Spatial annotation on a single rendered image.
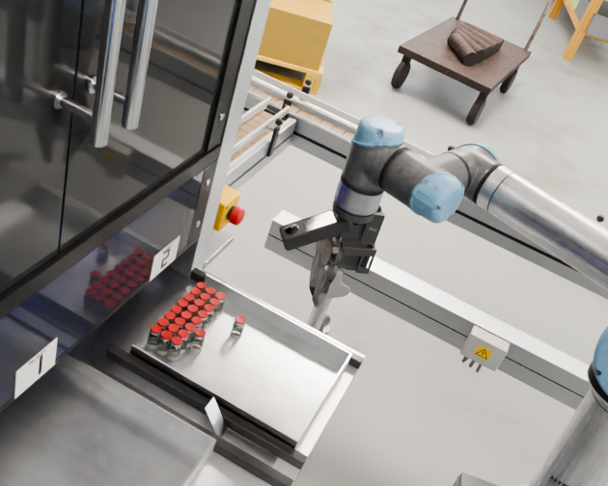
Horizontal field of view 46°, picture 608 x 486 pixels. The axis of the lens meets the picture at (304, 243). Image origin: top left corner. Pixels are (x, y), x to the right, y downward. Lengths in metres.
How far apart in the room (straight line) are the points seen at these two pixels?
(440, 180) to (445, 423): 1.76
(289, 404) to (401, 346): 1.62
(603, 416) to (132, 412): 0.73
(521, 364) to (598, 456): 1.28
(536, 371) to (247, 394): 1.21
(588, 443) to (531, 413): 1.92
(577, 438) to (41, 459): 0.78
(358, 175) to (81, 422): 0.60
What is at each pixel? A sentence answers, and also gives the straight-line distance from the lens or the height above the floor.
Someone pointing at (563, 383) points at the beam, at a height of 0.50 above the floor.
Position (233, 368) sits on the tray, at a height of 0.88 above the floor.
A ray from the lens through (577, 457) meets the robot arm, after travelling 1.09.
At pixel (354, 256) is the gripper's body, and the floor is 1.18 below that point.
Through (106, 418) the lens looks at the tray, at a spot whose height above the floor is 0.88.
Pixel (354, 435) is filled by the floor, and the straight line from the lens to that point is 2.54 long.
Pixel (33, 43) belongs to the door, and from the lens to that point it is 0.81.
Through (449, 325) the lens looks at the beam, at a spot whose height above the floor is 0.50.
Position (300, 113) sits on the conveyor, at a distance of 2.18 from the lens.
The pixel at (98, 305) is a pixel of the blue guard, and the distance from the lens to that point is 1.21.
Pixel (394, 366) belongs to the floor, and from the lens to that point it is 2.83.
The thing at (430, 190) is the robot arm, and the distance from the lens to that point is 1.06.
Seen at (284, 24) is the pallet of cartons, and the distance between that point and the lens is 4.43.
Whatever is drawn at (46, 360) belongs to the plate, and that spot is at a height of 1.02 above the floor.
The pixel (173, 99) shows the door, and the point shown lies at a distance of 1.11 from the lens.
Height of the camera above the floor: 1.88
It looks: 36 degrees down
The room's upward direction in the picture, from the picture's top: 20 degrees clockwise
